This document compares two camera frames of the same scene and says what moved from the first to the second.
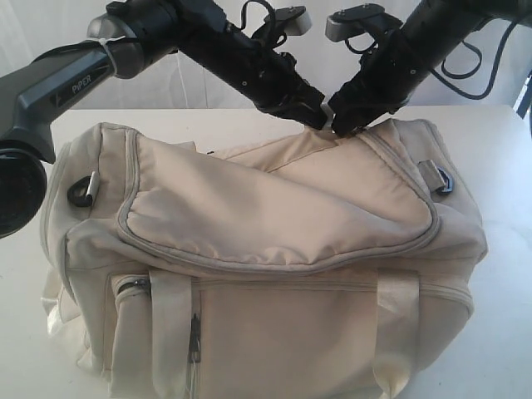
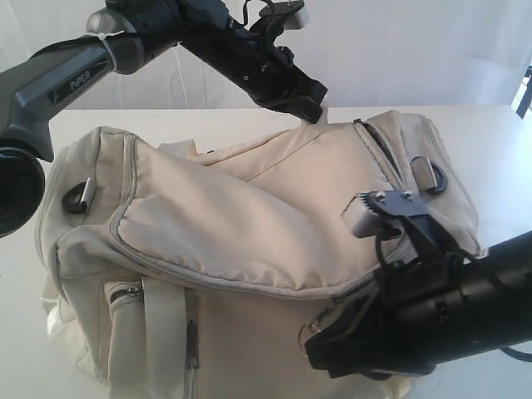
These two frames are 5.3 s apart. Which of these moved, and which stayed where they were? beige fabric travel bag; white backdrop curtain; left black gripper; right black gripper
Moved: right black gripper
Stayed: white backdrop curtain; beige fabric travel bag; left black gripper
